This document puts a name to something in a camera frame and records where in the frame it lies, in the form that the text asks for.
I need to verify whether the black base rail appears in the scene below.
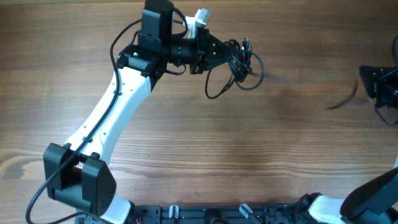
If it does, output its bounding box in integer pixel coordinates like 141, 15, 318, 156
125, 204, 316, 224

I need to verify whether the left camera black cable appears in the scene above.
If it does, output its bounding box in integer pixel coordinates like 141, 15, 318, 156
25, 18, 144, 224

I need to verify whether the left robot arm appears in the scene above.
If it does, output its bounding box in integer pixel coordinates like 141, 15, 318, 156
42, 1, 241, 223

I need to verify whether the right camera black cable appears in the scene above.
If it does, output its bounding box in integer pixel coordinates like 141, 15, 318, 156
325, 34, 398, 127

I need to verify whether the thin black USB cable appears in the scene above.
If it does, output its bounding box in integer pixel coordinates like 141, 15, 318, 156
204, 37, 252, 100

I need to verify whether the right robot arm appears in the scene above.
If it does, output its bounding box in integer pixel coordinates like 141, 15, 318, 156
304, 65, 397, 223

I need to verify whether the camera black cable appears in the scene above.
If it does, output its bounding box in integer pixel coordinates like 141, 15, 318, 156
25, 18, 144, 224
325, 34, 398, 127

